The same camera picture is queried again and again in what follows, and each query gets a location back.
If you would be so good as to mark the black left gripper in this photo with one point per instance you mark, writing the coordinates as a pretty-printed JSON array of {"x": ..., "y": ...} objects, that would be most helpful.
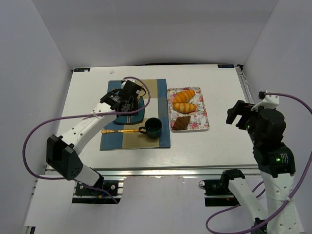
[{"x": 128, "y": 110}]

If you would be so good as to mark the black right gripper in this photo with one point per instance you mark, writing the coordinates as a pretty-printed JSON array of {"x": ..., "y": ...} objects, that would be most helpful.
[{"x": 237, "y": 116}]

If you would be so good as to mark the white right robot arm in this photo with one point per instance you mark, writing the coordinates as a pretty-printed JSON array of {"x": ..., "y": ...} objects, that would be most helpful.
[{"x": 276, "y": 163}]

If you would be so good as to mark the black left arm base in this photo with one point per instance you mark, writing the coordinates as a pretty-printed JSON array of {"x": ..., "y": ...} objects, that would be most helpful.
[{"x": 104, "y": 189}]

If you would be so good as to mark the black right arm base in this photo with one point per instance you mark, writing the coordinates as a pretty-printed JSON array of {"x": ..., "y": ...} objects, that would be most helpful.
[{"x": 218, "y": 187}]

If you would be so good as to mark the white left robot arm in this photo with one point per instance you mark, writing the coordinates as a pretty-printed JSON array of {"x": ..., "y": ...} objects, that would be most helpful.
[{"x": 62, "y": 152}]

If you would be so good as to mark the teal square plate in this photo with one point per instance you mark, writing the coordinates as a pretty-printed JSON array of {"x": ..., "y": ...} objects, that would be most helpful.
[{"x": 136, "y": 118}]

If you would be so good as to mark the blue beige placemat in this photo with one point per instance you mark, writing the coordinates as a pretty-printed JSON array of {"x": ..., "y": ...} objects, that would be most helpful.
[{"x": 158, "y": 108}]

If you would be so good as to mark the floral rectangular tray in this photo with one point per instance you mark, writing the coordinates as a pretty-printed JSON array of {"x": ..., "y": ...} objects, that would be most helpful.
[{"x": 199, "y": 118}]

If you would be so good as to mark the dark teal mug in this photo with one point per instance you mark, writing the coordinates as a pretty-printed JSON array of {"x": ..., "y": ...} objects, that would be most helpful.
[{"x": 152, "y": 128}]

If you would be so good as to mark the gold spoon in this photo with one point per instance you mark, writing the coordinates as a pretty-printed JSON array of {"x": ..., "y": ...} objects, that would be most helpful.
[{"x": 107, "y": 131}]

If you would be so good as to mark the blue table label right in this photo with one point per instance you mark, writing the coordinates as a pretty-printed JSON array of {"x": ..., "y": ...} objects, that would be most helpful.
[{"x": 225, "y": 66}]

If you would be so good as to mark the blue table label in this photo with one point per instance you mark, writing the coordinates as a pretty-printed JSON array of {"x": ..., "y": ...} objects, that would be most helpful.
[
  {"x": 225, "y": 66},
  {"x": 81, "y": 70}
]

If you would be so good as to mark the striped orange croissant lower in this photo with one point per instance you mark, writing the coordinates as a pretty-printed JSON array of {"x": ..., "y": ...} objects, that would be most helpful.
[{"x": 184, "y": 108}]

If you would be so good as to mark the striped orange croissant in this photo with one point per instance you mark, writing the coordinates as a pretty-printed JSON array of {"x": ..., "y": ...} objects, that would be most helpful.
[
  {"x": 184, "y": 108},
  {"x": 183, "y": 96}
]

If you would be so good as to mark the striped orange croissant upper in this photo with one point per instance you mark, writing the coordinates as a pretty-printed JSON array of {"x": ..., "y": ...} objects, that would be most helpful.
[{"x": 183, "y": 96}]

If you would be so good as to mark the brown chocolate pastry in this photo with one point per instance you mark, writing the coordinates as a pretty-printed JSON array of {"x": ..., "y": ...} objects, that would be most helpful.
[{"x": 181, "y": 123}]

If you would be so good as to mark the blue table label left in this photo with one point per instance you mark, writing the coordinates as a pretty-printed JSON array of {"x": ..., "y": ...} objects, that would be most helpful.
[{"x": 81, "y": 70}]

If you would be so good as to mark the aluminium side rail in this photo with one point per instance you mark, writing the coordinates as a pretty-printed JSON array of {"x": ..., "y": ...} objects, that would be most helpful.
[{"x": 244, "y": 84}]

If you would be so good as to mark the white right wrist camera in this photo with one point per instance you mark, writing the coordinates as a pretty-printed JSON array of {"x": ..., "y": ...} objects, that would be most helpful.
[{"x": 267, "y": 101}]

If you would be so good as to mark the aluminium front rail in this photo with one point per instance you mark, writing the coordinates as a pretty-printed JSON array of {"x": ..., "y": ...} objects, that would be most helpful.
[{"x": 166, "y": 171}]

